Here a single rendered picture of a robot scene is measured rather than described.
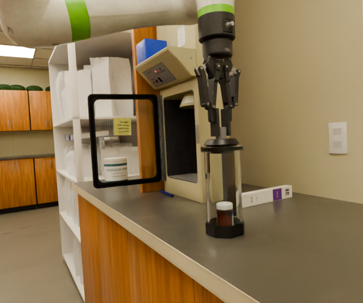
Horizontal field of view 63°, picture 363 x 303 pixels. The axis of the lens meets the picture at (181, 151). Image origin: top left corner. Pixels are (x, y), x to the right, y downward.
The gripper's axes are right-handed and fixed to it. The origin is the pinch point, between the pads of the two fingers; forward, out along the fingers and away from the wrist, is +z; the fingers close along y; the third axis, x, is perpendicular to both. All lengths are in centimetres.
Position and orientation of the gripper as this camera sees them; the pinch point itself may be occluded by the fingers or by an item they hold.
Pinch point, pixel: (220, 122)
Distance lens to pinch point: 77.5
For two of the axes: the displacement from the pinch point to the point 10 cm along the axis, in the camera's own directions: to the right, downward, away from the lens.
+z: 0.5, 10.0, 0.6
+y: 8.6, -0.7, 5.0
